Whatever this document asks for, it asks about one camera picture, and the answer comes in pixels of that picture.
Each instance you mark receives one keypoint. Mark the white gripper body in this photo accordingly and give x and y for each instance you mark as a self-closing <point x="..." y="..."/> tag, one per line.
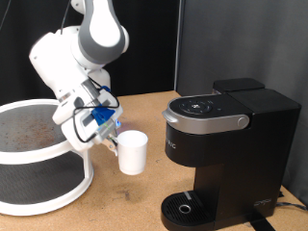
<point x="69" y="133"/>

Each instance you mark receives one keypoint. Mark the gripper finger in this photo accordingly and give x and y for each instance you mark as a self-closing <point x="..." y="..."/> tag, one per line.
<point x="114" y="138"/>
<point x="113" y="149"/>

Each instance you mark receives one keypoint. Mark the white mug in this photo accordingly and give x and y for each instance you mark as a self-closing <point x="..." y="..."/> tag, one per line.
<point x="132" y="154"/>

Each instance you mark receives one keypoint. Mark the black Keurig coffee machine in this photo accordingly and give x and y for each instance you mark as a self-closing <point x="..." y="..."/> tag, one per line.
<point x="250" y="160"/>

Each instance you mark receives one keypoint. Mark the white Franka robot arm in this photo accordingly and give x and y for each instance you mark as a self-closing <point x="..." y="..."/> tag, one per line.
<point x="64" y="57"/>

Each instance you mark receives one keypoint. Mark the white two-tier turntable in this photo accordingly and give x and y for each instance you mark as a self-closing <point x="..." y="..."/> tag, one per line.
<point x="32" y="154"/>

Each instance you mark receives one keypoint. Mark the black curtain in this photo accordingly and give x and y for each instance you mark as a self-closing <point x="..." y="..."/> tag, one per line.
<point x="147" y="64"/>

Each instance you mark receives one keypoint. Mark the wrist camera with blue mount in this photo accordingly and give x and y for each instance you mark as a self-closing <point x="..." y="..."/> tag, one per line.
<point x="102" y="115"/>

